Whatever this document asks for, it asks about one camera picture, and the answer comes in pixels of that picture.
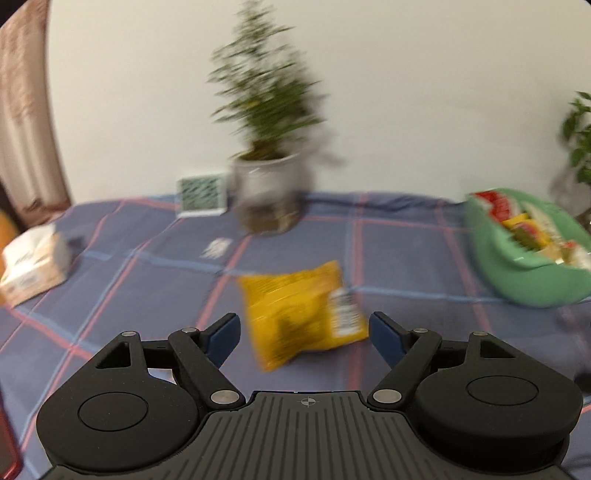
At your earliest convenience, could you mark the large yellow snack packet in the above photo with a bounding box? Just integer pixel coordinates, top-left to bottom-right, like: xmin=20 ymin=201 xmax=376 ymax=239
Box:
xmin=238 ymin=260 xmax=370 ymax=374

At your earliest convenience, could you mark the blue plaid tablecloth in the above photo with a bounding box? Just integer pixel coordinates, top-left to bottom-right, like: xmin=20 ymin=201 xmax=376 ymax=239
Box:
xmin=0 ymin=191 xmax=591 ymax=480

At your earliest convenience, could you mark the green speckled bowl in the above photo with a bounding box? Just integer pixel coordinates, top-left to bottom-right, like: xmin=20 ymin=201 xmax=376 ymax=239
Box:
xmin=464 ymin=187 xmax=591 ymax=309

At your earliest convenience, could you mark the small yellow snack packet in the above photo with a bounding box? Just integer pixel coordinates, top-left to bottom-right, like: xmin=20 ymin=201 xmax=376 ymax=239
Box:
xmin=502 ymin=213 xmax=555 ymax=252

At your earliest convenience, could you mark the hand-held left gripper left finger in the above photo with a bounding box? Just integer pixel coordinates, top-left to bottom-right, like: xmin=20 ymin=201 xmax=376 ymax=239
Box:
xmin=95 ymin=313 xmax=246 ymax=411

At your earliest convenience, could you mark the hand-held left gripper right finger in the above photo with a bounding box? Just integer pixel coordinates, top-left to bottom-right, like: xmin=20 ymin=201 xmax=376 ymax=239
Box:
xmin=367 ymin=311 xmax=520 ymax=411

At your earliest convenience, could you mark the red flat object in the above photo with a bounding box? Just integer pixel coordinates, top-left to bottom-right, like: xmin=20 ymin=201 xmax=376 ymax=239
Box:
xmin=0 ymin=394 xmax=22 ymax=480

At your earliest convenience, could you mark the pale curtain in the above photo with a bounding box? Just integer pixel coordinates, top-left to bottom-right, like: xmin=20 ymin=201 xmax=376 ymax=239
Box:
xmin=0 ymin=0 xmax=72 ymax=222

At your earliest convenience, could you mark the potted plant clear pot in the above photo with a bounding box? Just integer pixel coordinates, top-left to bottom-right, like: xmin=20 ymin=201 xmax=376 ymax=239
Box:
xmin=208 ymin=0 xmax=345 ymax=237

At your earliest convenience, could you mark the white digital clock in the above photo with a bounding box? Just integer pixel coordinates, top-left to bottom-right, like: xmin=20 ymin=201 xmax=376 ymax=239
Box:
xmin=177 ymin=173 xmax=228 ymax=219

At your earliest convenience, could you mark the white label tag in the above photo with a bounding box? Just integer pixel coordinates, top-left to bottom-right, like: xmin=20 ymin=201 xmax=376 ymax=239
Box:
xmin=201 ymin=237 xmax=234 ymax=259

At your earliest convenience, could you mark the leafy plant in glass vase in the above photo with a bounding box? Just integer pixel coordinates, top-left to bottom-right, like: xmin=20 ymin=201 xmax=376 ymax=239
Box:
xmin=549 ymin=91 xmax=591 ymax=217

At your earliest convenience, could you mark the tissue pack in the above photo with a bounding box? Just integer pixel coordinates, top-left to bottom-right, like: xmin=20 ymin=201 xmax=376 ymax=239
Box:
xmin=0 ymin=224 xmax=72 ymax=308

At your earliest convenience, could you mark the orange object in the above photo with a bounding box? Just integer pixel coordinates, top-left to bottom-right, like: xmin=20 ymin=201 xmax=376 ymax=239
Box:
xmin=0 ymin=209 xmax=20 ymax=252

